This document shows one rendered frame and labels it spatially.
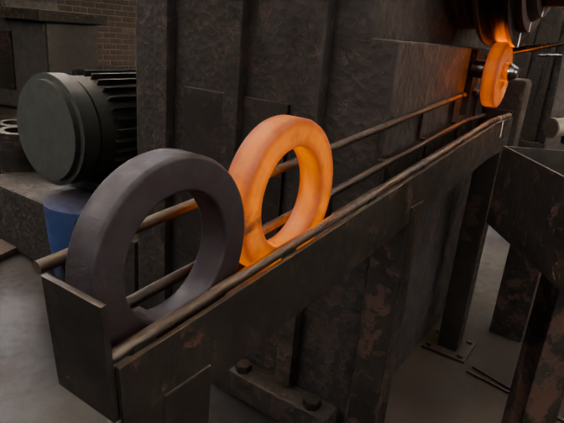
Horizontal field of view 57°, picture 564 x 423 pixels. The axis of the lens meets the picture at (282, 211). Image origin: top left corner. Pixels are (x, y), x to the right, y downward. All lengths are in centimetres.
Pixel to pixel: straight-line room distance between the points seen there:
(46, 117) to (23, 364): 81
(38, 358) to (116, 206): 118
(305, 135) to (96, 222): 28
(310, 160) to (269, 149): 11
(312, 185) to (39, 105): 140
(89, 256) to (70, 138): 142
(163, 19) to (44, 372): 92
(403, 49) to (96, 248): 73
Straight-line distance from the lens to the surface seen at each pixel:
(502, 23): 130
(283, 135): 55
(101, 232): 40
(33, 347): 161
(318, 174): 64
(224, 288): 50
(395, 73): 99
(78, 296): 41
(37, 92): 194
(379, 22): 102
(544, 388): 101
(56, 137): 188
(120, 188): 41
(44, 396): 143
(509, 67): 140
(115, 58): 813
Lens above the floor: 87
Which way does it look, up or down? 19 degrees down
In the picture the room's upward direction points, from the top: 5 degrees clockwise
